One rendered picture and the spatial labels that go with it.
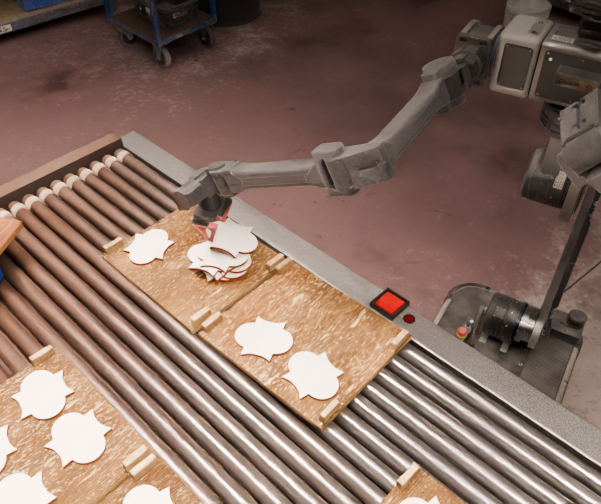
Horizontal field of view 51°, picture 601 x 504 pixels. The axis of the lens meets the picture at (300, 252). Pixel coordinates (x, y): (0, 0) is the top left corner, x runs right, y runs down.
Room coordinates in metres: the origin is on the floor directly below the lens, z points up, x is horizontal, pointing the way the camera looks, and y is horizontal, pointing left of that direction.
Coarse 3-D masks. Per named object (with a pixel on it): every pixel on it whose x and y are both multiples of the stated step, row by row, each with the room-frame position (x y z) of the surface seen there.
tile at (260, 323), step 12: (252, 324) 1.04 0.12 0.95; (264, 324) 1.04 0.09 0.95; (276, 324) 1.04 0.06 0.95; (240, 336) 1.01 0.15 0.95; (252, 336) 1.00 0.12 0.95; (264, 336) 1.00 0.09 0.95; (276, 336) 1.00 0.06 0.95; (288, 336) 1.00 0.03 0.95; (252, 348) 0.97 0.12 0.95; (264, 348) 0.97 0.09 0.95; (276, 348) 0.97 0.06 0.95; (288, 348) 0.96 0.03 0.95
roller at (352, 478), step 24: (48, 216) 1.52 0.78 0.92; (72, 240) 1.41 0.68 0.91; (96, 264) 1.31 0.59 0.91; (120, 288) 1.23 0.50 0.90; (192, 336) 1.03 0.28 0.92; (216, 360) 0.95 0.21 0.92; (240, 384) 0.88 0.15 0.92; (264, 408) 0.82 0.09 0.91; (288, 432) 0.76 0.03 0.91; (312, 432) 0.75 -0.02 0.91; (312, 456) 0.70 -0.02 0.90; (336, 456) 0.69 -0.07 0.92; (360, 480) 0.63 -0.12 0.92
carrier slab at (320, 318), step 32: (256, 288) 1.18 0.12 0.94; (288, 288) 1.17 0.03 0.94; (320, 288) 1.17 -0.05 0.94; (224, 320) 1.07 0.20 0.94; (288, 320) 1.06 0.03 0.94; (320, 320) 1.06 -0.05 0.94; (352, 320) 1.06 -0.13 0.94; (384, 320) 1.06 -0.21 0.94; (224, 352) 0.96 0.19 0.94; (288, 352) 0.96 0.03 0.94; (320, 352) 0.96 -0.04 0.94; (352, 352) 0.96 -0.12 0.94; (384, 352) 0.95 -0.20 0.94; (288, 384) 0.87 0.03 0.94; (352, 384) 0.86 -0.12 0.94
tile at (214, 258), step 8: (200, 248) 1.28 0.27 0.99; (208, 248) 1.28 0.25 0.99; (200, 256) 1.25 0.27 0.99; (208, 256) 1.25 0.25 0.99; (216, 256) 1.25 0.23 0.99; (224, 256) 1.24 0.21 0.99; (240, 256) 1.24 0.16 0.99; (248, 256) 1.25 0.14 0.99; (208, 264) 1.21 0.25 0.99; (216, 264) 1.21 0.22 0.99; (224, 264) 1.21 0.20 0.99; (232, 264) 1.21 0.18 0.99; (240, 264) 1.21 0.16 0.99; (224, 272) 1.19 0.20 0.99
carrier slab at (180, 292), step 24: (168, 216) 1.49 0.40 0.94; (192, 216) 1.48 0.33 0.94; (192, 240) 1.38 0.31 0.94; (120, 264) 1.28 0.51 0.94; (168, 264) 1.28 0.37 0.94; (264, 264) 1.27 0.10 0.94; (144, 288) 1.19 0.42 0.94; (168, 288) 1.18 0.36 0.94; (192, 288) 1.18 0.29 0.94; (216, 288) 1.18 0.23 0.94; (240, 288) 1.18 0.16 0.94; (168, 312) 1.10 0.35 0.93; (192, 312) 1.10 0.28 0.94
